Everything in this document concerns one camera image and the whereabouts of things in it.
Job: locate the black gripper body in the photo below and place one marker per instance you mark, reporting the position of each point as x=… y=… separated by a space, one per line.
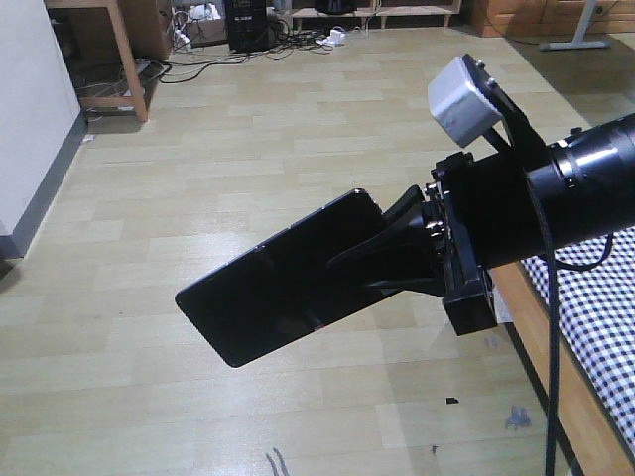
x=490 y=221

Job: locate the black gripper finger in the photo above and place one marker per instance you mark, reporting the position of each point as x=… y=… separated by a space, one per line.
x=397 y=262
x=406 y=216

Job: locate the black smartphone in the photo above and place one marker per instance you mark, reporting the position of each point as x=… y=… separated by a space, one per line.
x=283 y=289

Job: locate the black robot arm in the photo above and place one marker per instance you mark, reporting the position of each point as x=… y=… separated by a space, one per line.
x=581 y=187

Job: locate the white desk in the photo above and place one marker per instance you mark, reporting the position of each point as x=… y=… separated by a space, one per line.
x=578 y=42

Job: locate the large checkered quilt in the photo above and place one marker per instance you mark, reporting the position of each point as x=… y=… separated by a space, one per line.
x=597 y=321

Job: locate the white power strip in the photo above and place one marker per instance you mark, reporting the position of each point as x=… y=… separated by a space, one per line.
x=336 y=38

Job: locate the orange wooden wardrobe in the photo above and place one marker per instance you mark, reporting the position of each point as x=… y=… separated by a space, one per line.
x=541 y=18

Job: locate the light wooden shelf unit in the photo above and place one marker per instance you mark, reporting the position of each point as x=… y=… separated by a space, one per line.
x=382 y=10

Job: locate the black computer tower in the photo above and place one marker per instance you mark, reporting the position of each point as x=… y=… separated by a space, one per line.
x=248 y=27

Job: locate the wooden table leg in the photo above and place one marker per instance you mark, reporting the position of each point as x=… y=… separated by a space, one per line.
x=136 y=99

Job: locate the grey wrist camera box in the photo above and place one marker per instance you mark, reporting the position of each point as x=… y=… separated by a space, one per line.
x=458 y=106

